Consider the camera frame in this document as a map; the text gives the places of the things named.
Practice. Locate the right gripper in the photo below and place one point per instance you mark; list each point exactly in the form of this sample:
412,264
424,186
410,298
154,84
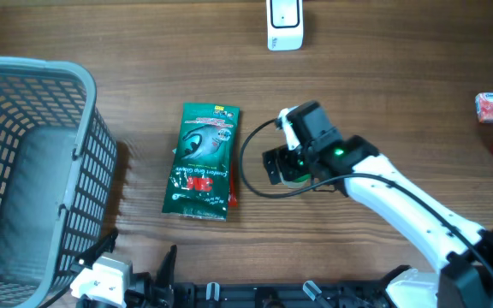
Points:
289,169

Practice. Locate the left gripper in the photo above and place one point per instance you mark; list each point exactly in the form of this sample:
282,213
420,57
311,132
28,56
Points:
163,295

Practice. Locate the green cap white jar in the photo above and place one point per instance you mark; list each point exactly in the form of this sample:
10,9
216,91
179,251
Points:
297,183

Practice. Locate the red stick sachet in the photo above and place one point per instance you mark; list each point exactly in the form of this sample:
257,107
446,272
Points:
232,200

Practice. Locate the green 3M gloves package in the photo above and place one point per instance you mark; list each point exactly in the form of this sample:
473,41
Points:
199,179

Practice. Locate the small red white snack packet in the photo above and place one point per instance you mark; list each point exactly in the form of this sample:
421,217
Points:
484,107

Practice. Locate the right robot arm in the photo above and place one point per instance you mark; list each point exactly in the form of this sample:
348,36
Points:
459,251

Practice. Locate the white barcode scanner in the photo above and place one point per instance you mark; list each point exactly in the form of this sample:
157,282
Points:
285,24

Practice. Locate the grey plastic shopping basket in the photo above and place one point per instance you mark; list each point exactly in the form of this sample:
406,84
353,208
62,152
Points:
57,161

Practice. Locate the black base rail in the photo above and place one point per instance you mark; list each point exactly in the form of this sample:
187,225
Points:
343,294

